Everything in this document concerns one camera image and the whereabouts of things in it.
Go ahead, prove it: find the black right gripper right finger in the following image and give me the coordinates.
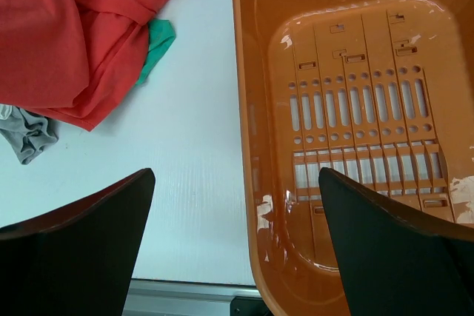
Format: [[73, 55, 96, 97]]
[[318, 168, 473, 315]]

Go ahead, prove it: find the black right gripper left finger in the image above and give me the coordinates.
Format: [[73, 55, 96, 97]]
[[1, 168, 155, 315]]

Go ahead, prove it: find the red tank top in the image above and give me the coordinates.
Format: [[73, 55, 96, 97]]
[[1, 0, 169, 130]]

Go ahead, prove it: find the green tank top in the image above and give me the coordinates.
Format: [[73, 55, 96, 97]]
[[136, 19, 176, 86]]

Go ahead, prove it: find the grey tank top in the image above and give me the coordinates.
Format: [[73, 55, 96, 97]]
[[1, 104, 58, 165]]

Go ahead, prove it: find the orange plastic laundry basket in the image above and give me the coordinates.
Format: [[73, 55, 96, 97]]
[[233, 0, 473, 315]]

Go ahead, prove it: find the aluminium table edge rail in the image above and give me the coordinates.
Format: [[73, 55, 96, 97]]
[[122, 279, 272, 316]]

